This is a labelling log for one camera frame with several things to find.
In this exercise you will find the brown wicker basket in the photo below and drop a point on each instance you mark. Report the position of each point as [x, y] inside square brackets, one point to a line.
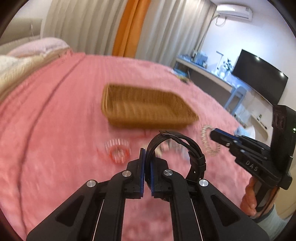
[127, 106]

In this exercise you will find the orange curtain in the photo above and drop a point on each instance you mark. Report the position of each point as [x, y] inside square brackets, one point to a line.
[130, 28]

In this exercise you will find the person's right hand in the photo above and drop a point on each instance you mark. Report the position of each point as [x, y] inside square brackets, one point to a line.
[249, 203]

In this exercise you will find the items on bed corner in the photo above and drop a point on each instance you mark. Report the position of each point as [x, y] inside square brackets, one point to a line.
[182, 78]

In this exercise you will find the beige padded headboard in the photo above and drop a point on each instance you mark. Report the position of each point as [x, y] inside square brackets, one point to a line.
[20, 31]

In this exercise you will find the pink pillow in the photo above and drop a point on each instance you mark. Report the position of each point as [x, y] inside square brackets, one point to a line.
[37, 47]

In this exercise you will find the black television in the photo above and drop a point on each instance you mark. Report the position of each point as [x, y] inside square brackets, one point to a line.
[261, 76]

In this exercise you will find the vase with plant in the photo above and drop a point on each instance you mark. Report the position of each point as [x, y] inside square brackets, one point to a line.
[227, 65]

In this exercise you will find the white desk lamp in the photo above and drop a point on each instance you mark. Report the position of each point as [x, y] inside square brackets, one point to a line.
[219, 63]

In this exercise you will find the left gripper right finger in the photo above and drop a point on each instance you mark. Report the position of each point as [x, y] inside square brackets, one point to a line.
[199, 211]

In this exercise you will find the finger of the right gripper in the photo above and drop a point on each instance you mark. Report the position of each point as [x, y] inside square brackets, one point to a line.
[228, 140]
[252, 143]

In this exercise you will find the black wrist watch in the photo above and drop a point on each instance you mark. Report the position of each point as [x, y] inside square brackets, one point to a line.
[197, 158]

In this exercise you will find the light blue chair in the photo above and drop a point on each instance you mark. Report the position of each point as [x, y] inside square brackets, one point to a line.
[239, 93]

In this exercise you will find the white air conditioner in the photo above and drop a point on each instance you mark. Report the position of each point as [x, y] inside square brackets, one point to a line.
[235, 11]

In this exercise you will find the white wall desk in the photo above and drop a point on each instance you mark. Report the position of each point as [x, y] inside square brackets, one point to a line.
[217, 87]

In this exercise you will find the pink fleece blanket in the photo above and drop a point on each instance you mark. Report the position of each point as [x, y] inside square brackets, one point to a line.
[53, 133]

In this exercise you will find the white floral pillow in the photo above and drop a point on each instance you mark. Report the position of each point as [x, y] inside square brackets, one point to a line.
[15, 70]

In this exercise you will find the beige curtain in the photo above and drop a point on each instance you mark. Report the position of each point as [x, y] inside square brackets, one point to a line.
[170, 27]

